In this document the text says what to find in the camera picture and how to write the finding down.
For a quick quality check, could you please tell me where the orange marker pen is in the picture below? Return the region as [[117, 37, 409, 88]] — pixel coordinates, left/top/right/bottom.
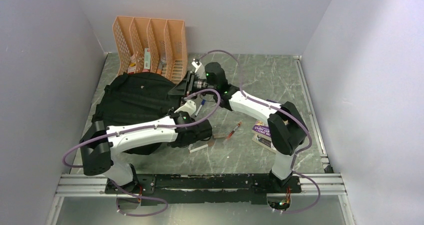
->
[[156, 61, 164, 75]]

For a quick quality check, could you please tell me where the peach plastic desk organizer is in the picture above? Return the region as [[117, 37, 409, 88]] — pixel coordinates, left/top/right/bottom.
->
[[112, 16, 188, 84]]

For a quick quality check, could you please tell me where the red white staples box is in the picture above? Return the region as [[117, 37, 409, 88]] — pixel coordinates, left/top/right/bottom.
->
[[127, 63, 137, 74]]

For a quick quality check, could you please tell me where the small brown eraser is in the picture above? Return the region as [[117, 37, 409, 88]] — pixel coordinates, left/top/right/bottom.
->
[[212, 133, 227, 139]]

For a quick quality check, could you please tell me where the blue white marker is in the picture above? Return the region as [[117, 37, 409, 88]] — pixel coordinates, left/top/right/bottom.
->
[[194, 99, 206, 117]]

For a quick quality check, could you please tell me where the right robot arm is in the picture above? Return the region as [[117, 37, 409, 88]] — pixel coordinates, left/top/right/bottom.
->
[[168, 62, 309, 192]]

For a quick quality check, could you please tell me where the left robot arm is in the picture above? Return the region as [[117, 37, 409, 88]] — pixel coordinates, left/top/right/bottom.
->
[[80, 100, 213, 193]]

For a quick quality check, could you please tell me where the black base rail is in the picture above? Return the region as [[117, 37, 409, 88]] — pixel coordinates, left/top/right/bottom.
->
[[124, 173, 302, 205]]

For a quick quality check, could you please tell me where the red pen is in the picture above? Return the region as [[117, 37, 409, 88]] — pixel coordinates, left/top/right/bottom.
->
[[225, 121, 242, 140]]

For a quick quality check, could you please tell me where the purple storey treehouse book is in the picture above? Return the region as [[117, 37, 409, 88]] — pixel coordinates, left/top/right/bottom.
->
[[252, 119, 271, 141]]

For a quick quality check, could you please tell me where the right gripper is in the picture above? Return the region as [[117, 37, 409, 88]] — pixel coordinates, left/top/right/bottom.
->
[[168, 69, 217, 100]]

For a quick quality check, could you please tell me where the black student backpack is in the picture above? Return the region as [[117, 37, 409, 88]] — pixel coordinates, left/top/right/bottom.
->
[[91, 71, 186, 156]]

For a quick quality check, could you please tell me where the teal stationery box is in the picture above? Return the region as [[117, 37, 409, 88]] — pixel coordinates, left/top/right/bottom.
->
[[143, 48, 152, 71]]

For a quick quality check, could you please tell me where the white brown pen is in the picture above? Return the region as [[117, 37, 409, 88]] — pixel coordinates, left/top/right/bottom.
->
[[188, 144, 213, 154]]

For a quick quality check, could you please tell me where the aluminium frame rail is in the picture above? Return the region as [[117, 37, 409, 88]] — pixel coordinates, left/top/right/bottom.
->
[[55, 173, 347, 197]]

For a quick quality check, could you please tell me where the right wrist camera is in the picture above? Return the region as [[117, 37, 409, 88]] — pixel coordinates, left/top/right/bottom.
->
[[191, 58, 206, 79]]

